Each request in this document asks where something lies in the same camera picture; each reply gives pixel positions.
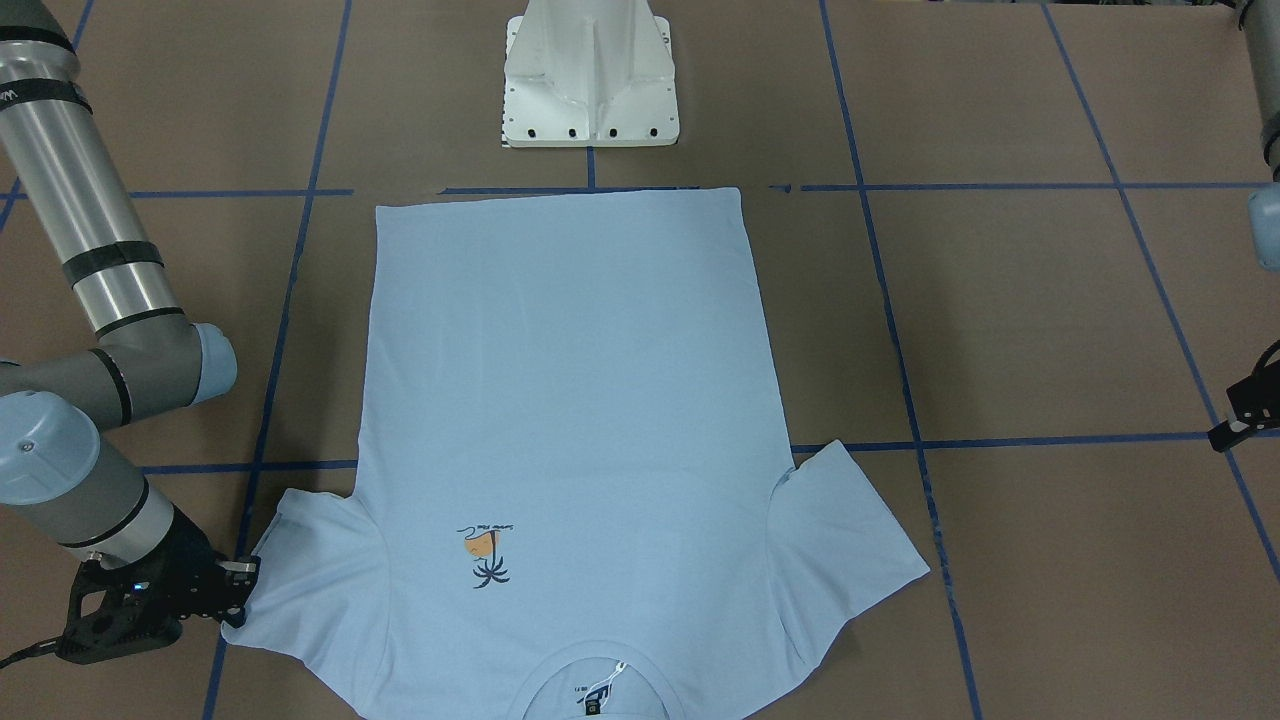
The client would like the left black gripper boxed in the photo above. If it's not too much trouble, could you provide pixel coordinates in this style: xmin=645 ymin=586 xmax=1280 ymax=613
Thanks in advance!
xmin=1208 ymin=342 xmax=1279 ymax=454

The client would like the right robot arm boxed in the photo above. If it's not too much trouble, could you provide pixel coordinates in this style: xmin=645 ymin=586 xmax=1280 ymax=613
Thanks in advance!
xmin=1 ymin=1 xmax=261 ymax=666

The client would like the light blue t-shirt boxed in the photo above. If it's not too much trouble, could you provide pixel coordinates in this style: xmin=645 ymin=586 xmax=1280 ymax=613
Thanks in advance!
xmin=221 ymin=188 xmax=929 ymax=719

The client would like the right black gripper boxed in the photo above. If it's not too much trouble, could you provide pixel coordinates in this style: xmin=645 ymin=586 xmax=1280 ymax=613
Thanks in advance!
xmin=58 ymin=515 xmax=261 ymax=665

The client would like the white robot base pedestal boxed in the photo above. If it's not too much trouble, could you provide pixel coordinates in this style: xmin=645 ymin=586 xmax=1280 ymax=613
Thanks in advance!
xmin=500 ymin=1 xmax=681 ymax=149

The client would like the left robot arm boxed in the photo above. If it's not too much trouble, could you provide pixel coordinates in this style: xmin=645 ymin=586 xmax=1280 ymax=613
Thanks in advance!
xmin=1207 ymin=1 xmax=1279 ymax=454

